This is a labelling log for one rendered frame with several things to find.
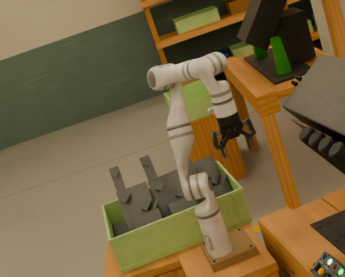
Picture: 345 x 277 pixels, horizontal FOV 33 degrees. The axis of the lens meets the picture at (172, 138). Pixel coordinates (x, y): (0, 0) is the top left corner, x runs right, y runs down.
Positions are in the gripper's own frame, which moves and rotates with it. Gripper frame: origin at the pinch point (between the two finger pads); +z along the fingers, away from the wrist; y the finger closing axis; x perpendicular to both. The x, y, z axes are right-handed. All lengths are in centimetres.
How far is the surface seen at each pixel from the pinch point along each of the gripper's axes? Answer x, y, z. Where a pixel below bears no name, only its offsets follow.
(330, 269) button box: -30.4, 9.4, 35.8
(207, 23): 605, 154, 45
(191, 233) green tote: 47, -20, 45
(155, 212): 66, -30, 38
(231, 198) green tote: 46, 2, 37
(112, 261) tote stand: 63, -56, 51
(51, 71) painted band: 693, -67, 44
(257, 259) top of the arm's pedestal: 6.4, -4.0, 44.9
